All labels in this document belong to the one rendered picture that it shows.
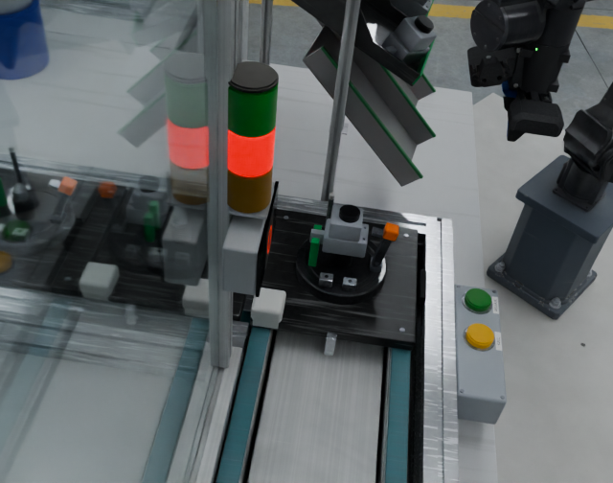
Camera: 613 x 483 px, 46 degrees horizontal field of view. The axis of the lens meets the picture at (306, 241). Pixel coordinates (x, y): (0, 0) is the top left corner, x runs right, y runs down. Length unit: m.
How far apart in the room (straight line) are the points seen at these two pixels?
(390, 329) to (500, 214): 0.49
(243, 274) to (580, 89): 3.06
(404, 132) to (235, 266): 0.64
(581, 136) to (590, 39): 3.06
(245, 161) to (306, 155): 0.79
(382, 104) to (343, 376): 0.51
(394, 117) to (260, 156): 0.64
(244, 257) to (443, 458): 0.39
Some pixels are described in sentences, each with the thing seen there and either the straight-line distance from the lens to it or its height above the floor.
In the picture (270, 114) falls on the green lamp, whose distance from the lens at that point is 0.70.
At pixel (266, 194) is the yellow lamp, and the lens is 0.77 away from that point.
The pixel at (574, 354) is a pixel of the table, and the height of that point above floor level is 0.86.
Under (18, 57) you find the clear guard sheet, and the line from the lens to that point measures 0.30.
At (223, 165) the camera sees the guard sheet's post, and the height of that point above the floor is 1.31.
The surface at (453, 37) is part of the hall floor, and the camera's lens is 3.89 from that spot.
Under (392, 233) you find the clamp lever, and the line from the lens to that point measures 1.05.
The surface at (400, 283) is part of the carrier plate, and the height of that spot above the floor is 0.97.
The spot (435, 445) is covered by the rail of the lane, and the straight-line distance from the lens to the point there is 0.98.
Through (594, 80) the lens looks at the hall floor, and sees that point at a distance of 3.84.
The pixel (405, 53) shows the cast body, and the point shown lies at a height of 1.23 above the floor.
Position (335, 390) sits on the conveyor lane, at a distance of 1.05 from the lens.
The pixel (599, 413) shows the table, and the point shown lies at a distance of 1.22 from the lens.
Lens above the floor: 1.79
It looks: 45 degrees down
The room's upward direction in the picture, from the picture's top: 7 degrees clockwise
